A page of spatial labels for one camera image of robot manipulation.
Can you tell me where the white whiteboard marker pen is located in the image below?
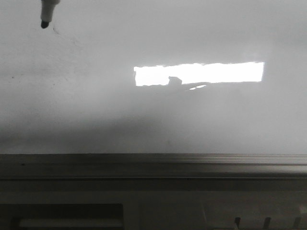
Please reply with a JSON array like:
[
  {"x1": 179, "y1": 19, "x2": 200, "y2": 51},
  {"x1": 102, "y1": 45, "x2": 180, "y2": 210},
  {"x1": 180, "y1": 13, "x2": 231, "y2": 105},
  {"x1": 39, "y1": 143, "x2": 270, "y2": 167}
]
[{"x1": 40, "y1": 0, "x2": 60, "y2": 29}]

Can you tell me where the white glossy whiteboard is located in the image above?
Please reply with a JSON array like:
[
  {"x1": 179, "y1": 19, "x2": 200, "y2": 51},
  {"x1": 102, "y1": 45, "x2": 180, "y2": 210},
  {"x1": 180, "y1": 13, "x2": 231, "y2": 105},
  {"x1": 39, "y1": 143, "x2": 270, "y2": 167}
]
[{"x1": 0, "y1": 0, "x2": 307, "y2": 154}]

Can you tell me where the grey aluminium whiteboard frame rail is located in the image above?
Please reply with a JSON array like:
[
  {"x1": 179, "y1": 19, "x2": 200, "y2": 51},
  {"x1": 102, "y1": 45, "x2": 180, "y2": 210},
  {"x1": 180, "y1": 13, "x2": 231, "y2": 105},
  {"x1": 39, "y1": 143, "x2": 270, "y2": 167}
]
[{"x1": 0, "y1": 153, "x2": 307, "y2": 180}]

